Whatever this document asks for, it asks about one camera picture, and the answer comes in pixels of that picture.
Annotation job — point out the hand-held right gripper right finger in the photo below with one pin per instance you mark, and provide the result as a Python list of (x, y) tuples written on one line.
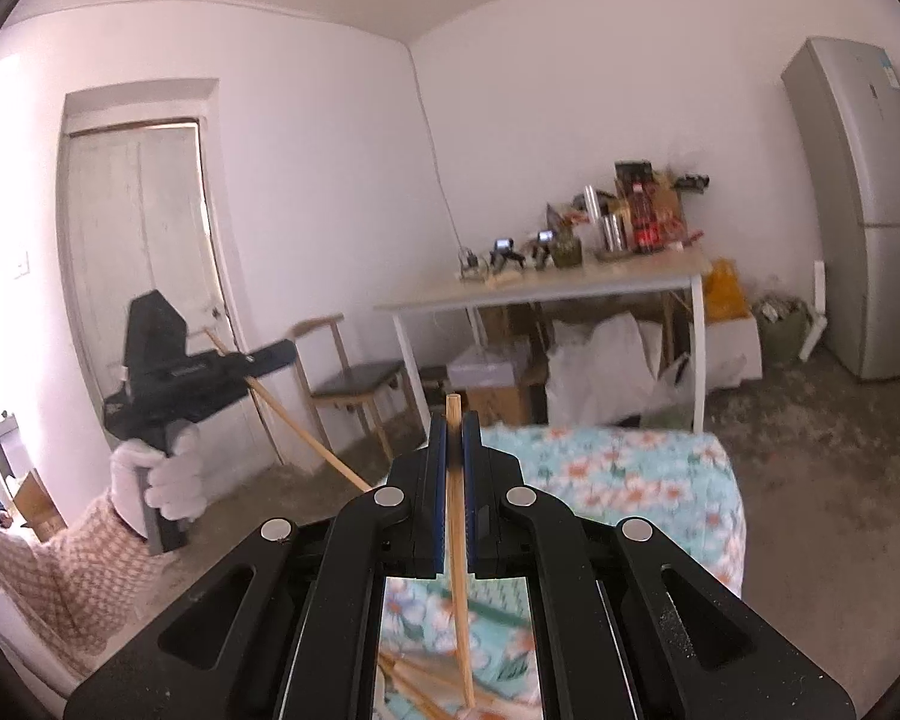
[(471, 510)]

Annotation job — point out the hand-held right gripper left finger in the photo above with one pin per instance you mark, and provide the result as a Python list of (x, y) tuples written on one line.
[(439, 510)]

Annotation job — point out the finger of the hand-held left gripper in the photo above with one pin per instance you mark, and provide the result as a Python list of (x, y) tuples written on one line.
[(274, 358)]

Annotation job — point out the wooden chopstick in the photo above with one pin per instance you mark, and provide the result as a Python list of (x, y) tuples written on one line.
[(412, 690), (315, 435), (427, 679), (457, 465)]

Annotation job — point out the person's left forearm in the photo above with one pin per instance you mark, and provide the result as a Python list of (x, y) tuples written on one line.
[(37, 592)]

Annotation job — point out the person's left hand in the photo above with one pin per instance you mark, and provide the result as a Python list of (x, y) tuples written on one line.
[(176, 480)]

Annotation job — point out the wooden chair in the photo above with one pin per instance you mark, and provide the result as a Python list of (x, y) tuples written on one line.
[(356, 379)]

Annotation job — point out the cardboard box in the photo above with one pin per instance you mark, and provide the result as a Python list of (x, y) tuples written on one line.
[(499, 405), (673, 206), (34, 499)]

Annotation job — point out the grey box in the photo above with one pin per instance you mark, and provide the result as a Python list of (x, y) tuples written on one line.
[(487, 367)]

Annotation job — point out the white door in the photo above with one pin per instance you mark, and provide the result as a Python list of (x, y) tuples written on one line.
[(142, 240)]

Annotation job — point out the floral blanket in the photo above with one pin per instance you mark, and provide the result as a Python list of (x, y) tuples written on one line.
[(630, 480)]

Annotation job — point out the white bag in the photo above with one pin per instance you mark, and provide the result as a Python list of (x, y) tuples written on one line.
[(604, 367)]

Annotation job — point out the charger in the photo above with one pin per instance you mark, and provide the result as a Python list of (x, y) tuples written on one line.
[(469, 262)]

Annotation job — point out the white table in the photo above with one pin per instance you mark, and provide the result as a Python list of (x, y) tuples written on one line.
[(570, 281)]

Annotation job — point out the black device with screen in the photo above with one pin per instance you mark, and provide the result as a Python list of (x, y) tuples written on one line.
[(544, 240), (504, 251)]

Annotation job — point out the glass jar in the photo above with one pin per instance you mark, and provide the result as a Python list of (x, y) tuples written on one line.
[(568, 249)]

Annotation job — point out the steel cup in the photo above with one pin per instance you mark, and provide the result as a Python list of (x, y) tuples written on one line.
[(611, 232)]

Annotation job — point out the yellow bag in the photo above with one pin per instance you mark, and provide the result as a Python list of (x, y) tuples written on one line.
[(724, 292)]

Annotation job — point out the oil bottle with red label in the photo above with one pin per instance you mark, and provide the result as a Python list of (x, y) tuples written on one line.
[(645, 221)]

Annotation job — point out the grey green sack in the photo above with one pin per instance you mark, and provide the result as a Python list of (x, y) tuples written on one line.
[(784, 334)]

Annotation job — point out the white plastic panel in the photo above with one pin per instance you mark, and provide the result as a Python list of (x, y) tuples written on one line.
[(814, 315)]

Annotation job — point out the grey refrigerator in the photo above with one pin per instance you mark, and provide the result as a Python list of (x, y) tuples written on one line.
[(862, 202)]

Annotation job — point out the white wall switch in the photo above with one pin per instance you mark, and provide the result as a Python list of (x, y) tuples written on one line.
[(21, 266)]

